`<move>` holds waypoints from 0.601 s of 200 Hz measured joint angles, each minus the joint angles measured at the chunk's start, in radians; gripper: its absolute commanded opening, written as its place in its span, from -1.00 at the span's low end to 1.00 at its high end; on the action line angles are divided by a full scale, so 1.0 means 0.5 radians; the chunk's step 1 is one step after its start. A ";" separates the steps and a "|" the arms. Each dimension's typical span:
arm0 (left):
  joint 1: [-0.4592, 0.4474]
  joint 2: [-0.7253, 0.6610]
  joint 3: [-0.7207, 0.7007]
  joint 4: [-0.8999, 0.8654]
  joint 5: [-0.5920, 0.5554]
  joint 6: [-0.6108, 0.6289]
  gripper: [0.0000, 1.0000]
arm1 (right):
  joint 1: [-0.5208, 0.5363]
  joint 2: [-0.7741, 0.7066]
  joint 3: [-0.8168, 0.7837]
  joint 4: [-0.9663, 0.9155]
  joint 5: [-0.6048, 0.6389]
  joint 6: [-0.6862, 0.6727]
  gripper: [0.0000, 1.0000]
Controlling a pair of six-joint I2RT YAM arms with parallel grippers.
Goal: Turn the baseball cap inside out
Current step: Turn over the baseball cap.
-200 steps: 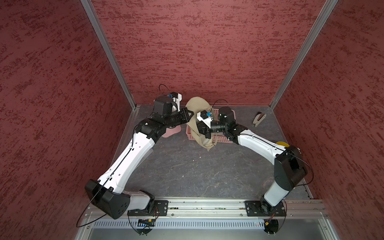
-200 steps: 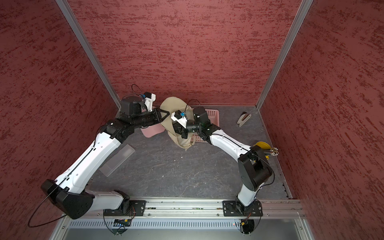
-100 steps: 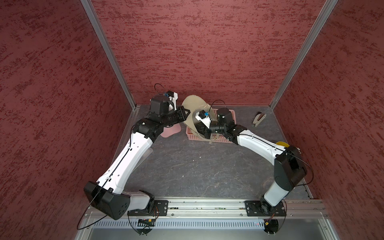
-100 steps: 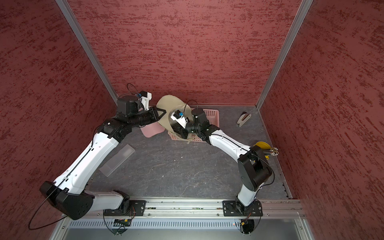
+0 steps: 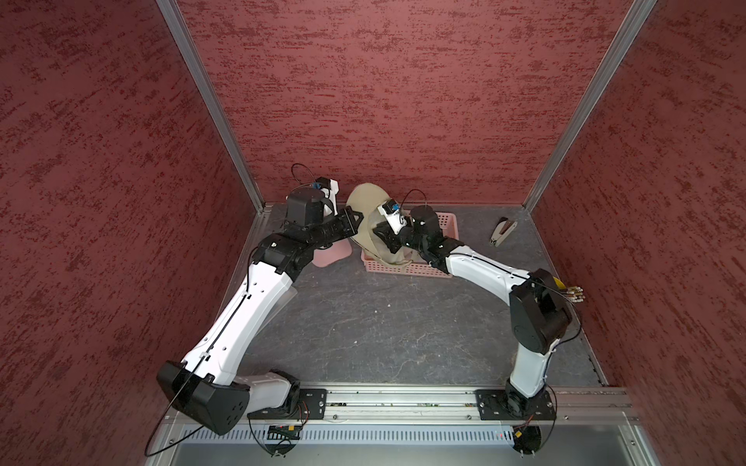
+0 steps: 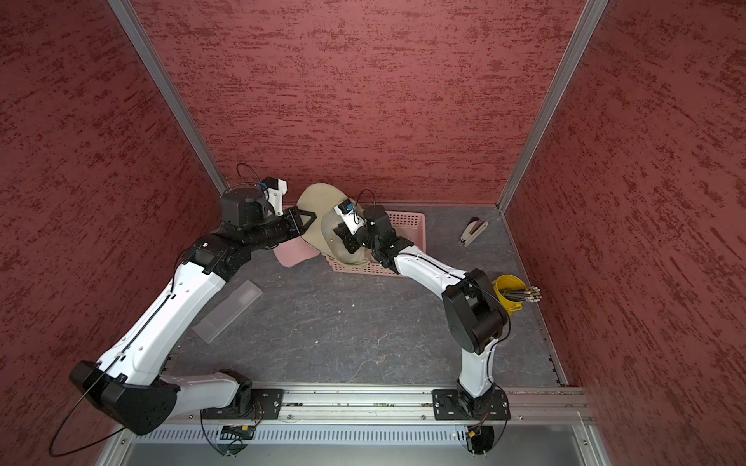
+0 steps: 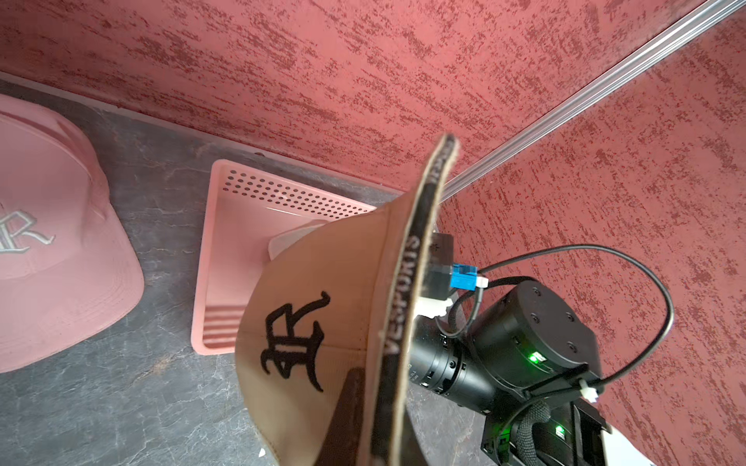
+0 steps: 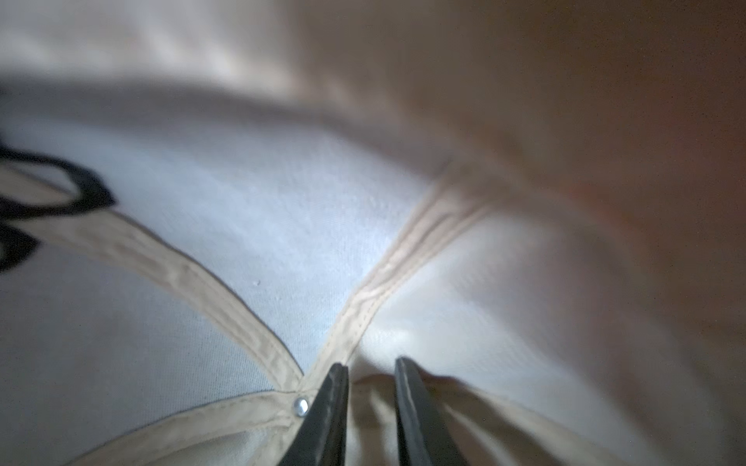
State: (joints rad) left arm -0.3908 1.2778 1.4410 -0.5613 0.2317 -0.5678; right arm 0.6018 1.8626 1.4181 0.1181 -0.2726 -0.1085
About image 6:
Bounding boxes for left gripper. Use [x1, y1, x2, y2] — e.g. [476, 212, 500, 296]
[245, 206, 317, 250]

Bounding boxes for pink baseball cap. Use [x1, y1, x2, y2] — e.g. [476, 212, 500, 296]
[273, 237, 321, 268]

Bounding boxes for beige baseball cap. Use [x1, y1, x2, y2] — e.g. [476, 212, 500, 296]
[296, 183, 370, 267]

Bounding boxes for pink plastic basket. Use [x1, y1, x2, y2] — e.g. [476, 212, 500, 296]
[326, 211, 427, 277]

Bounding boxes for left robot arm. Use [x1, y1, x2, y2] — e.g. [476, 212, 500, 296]
[70, 178, 317, 435]

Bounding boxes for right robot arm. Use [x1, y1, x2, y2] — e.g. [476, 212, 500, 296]
[332, 200, 510, 417]

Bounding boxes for stapler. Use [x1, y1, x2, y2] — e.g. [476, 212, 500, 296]
[460, 217, 489, 248]

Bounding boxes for yellow pen cup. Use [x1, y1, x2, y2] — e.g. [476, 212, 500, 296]
[493, 275, 528, 316]

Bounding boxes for pens in cup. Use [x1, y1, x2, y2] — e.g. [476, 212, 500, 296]
[501, 287, 542, 303]

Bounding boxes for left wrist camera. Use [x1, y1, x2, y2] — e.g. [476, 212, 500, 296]
[262, 177, 288, 216]

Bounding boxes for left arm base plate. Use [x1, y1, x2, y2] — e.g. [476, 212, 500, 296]
[201, 388, 284, 423]

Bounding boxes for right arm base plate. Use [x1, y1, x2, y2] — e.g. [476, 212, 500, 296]
[431, 388, 512, 421]

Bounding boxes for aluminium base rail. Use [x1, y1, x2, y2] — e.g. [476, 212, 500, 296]
[124, 383, 593, 423]

